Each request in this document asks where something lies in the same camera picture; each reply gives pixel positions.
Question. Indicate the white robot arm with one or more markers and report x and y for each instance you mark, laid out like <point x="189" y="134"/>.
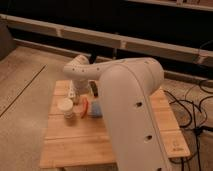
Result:
<point x="124" y="89"/>

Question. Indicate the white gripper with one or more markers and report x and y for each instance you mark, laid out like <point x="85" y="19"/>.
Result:
<point x="76" y="89"/>

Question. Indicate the red chili pepper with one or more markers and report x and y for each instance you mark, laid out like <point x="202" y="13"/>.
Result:
<point x="84" y="107"/>

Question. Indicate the small dark brown object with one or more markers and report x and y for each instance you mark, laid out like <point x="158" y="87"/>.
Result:
<point x="94" y="88"/>

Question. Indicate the blue sponge block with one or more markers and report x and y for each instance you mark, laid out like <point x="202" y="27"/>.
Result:
<point x="95" y="109"/>

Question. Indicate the wooden board table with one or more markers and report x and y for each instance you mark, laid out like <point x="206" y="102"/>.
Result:
<point x="81" y="142"/>

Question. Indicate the metal shelf rail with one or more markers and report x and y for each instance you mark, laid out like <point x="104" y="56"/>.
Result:
<point x="154" y="48"/>

